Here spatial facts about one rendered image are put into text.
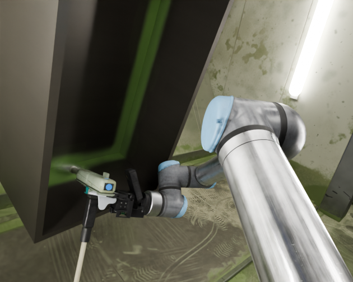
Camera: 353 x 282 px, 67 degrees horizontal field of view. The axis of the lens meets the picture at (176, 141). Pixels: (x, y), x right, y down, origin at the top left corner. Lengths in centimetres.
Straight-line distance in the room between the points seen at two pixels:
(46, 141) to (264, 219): 59
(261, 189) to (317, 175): 222
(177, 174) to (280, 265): 73
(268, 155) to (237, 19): 262
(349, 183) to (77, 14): 225
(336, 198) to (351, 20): 140
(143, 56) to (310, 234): 109
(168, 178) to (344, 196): 184
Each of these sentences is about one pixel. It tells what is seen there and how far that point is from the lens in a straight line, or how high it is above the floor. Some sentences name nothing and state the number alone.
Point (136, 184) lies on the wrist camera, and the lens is 94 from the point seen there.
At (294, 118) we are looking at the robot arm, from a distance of 58.
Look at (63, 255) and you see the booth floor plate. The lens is 162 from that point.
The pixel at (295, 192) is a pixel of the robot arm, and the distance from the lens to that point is 42.
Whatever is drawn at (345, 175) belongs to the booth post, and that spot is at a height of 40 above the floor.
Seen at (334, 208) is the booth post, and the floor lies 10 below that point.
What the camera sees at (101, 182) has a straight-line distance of 79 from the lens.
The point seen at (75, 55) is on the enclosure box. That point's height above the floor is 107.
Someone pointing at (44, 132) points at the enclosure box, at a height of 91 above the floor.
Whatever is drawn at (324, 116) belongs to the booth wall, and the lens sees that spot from 252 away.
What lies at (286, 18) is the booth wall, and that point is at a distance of 273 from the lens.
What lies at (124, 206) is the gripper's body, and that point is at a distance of 93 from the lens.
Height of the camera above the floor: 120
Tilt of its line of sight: 22 degrees down
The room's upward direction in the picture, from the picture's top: 11 degrees clockwise
